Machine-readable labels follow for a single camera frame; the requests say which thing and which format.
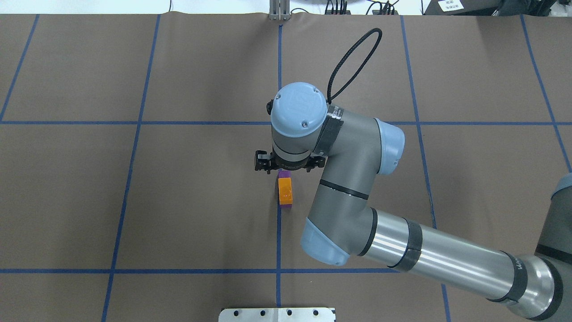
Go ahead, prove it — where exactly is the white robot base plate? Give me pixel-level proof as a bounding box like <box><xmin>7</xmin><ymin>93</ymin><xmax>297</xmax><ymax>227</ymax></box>
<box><xmin>218</xmin><ymin>307</ymin><xmax>337</xmax><ymax>322</ymax></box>

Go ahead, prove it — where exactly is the aluminium frame post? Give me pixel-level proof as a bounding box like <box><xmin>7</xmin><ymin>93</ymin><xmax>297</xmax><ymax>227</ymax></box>
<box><xmin>268</xmin><ymin>0</ymin><xmax>291</xmax><ymax>21</ymax></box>

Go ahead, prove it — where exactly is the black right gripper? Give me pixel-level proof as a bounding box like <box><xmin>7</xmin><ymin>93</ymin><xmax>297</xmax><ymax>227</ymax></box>
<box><xmin>254</xmin><ymin>99</ymin><xmax>327</xmax><ymax>175</ymax></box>

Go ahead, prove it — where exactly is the orange trapezoid block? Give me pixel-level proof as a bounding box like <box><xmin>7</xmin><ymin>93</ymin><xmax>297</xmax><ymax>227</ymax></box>
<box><xmin>278</xmin><ymin>177</ymin><xmax>294</xmax><ymax>207</ymax></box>

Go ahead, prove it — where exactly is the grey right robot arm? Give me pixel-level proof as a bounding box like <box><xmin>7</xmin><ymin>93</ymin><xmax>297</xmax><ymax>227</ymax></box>
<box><xmin>255</xmin><ymin>82</ymin><xmax>571</xmax><ymax>322</ymax></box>

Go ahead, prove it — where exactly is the purple trapezoid block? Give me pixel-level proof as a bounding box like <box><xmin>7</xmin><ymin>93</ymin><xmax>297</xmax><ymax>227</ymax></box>
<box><xmin>277</xmin><ymin>169</ymin><xmax>294</xmax><ymax>209</ymax></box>

